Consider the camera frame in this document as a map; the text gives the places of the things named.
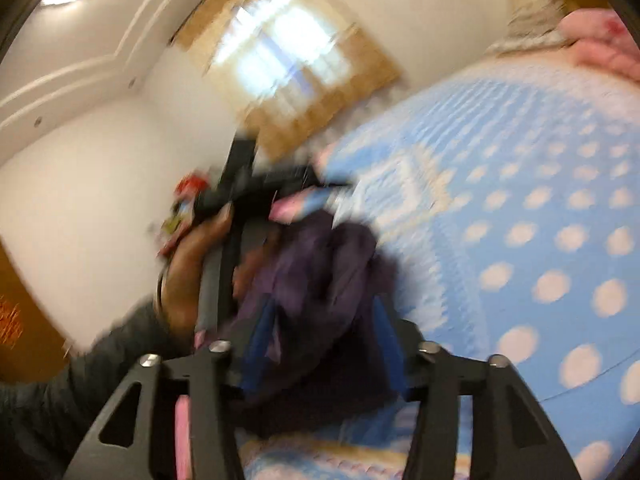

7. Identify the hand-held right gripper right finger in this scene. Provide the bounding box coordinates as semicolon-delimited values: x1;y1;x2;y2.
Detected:
372;295;583;480

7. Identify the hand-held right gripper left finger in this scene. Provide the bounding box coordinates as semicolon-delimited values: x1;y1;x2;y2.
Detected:
62;300;281;480

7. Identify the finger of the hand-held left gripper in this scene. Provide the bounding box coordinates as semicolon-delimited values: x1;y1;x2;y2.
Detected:
260;162;351;197

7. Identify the purple jacket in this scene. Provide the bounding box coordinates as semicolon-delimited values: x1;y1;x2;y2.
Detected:
215;207;417;441

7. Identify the person's left forearm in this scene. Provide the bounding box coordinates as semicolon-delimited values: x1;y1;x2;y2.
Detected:
0;300;197;480

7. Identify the person's left hand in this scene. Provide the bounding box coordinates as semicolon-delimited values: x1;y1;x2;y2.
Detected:
160;204;241;342

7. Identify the red box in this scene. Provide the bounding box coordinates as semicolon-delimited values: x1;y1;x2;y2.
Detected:
174;172;211;197

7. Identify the beige patterned curtain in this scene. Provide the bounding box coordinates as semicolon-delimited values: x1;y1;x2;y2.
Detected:
172;0;403;161

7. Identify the blue polka dot blanket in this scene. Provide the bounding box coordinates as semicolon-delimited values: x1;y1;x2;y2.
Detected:
235;60;640;480

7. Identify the wooden door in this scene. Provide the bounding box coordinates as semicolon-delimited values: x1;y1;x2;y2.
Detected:
0;244;72;387

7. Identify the grey striped pillow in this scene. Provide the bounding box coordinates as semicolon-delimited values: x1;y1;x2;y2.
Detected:
484;0;577;57

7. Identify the pink pillow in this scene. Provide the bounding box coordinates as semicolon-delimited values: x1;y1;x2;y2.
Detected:
556;7;640;84

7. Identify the metal bracelet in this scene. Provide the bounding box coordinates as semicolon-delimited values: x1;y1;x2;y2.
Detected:
154;264;170;322

